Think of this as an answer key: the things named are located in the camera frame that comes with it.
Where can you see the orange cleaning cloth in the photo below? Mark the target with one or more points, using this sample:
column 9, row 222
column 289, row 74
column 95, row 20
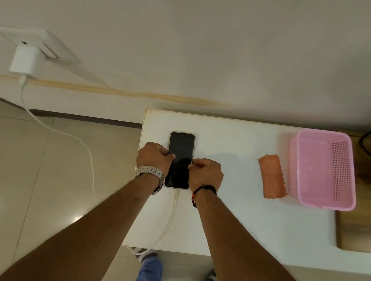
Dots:
column 272, row 177

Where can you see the person's left jeans leg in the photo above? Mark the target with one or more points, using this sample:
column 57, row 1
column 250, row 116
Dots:
column 146, row 280

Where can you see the person's striped sock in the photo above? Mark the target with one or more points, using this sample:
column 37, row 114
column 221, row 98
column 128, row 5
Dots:
column 211, row 276
column 146, row 254

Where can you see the person's right striped sock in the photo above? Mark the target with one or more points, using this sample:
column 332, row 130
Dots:
column 211, row 276

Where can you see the white wall socket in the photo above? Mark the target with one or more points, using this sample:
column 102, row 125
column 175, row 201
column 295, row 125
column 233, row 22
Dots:
column 54, row 46

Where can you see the white charger adapter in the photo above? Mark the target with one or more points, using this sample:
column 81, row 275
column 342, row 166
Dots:
column 27, row 61

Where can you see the person's right hand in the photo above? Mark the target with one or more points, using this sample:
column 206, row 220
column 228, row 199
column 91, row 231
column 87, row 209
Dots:
column 206, row 175

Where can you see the person's left forearm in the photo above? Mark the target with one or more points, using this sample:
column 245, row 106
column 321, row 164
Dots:
column 80, row 237

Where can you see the person's left hand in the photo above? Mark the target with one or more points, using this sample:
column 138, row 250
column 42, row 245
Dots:
column 152, row 158

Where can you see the pink plastic basket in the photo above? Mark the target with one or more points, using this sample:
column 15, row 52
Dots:
column 318, row 166

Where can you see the brown wooden board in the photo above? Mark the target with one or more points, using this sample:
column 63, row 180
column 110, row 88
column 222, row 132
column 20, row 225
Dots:
column 364, row 230

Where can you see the person's left striped sock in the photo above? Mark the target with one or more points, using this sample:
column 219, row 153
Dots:
column 146, row 254

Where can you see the person's right forearm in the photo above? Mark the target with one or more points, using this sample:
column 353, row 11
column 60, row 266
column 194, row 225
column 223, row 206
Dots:
column 251, row 259

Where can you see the silver metal wristwatch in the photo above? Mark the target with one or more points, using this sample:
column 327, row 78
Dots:
column 150, row 173

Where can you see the black smartphone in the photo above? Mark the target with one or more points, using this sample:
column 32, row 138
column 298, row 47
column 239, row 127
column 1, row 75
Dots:
column 181, row 148

